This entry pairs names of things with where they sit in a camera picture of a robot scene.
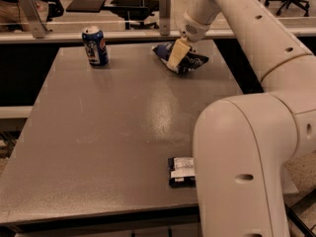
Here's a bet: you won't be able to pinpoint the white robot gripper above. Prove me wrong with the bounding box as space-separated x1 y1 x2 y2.
167 12 210 71

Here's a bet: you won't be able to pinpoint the blue chip bag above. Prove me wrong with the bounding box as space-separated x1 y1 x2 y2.
152 41 209 74

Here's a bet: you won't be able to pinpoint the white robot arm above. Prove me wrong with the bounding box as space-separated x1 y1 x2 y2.
167 0 316 237

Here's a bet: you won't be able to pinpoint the dark background desk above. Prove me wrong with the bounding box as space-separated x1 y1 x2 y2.
66 0 160 30

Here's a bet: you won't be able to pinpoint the blue pepsi soda can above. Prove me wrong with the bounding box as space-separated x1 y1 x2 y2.
82 26 109 66

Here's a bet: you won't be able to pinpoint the dark blue snack packet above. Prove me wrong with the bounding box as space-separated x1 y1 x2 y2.
168 157 196 189

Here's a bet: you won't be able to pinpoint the black office chair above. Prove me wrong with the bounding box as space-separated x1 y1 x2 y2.
264 0 310 17

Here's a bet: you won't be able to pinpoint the middle metal barrier bracket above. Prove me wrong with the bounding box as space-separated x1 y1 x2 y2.
159 0 171 36

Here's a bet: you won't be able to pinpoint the white barrier rail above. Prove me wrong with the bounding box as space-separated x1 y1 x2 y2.
0 27 316 45

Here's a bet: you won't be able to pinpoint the left metal barrier bracket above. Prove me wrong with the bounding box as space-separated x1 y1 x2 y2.
18 0 47 39

